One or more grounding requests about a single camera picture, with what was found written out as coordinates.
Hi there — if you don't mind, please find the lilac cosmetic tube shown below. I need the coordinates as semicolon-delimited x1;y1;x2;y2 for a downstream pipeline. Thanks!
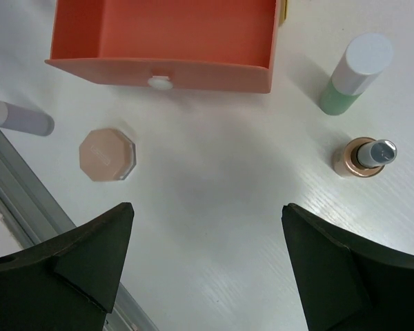
0;101;55;137

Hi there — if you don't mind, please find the rose gold lipstick tube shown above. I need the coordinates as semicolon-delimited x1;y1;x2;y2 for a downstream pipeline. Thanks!
332;137;397;178

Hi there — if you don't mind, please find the coral red drawer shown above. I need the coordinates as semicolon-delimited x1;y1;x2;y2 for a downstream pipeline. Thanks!
47;0;286;94

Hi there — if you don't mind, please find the aluminium table edge rail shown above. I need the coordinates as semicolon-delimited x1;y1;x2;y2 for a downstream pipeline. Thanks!
0;124;159;331

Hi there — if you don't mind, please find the pink octagonal compact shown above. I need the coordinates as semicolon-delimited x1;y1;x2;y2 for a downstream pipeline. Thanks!
79;128;137;182

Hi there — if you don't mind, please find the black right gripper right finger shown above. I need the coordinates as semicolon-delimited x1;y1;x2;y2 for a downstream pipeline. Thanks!
282;203;414;330

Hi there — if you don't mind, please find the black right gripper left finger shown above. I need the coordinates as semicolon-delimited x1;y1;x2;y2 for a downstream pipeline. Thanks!
0;203;134;330

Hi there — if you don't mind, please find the green bottle white cap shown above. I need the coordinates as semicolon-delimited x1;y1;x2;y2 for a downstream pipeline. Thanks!
319;32;393;116

